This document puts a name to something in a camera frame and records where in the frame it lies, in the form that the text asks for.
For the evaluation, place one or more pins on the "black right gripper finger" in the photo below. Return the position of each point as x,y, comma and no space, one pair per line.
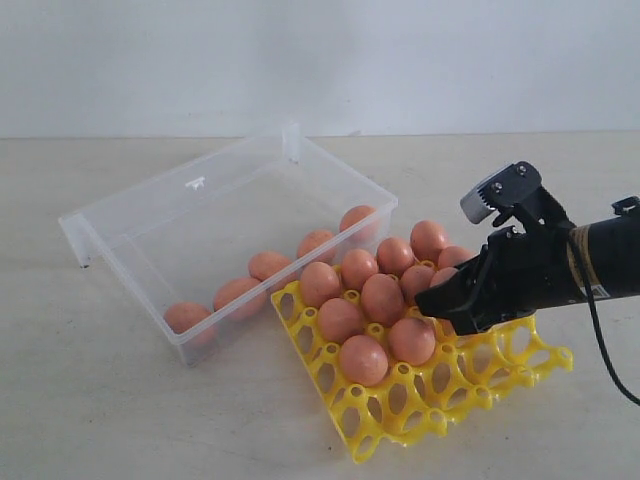
456,300

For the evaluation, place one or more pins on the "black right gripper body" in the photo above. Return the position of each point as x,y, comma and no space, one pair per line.
527,272

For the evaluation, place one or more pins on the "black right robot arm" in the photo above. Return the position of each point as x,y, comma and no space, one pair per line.
605,254

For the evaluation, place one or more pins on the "yellow plastic egg tray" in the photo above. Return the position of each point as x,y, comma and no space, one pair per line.
464,373

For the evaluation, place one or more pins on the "clear plastic bin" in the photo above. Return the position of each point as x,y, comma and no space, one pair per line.
187,234

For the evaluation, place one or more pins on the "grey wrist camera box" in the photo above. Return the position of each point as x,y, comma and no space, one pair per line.
500,191

